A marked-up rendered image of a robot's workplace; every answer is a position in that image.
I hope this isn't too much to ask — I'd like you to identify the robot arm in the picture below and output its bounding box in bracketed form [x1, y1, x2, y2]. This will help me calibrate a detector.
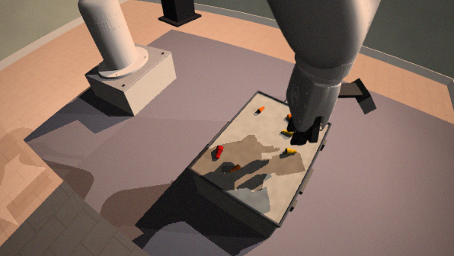
[78, 0, 381, 114]

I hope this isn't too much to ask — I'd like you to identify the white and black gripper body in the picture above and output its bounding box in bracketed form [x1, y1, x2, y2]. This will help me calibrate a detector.
[286, 64, 343, 132]

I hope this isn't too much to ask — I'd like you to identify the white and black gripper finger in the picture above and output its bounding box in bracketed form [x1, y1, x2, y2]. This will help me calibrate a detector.
[290, 117, 321, 146]
[286, 117, 296, 132]

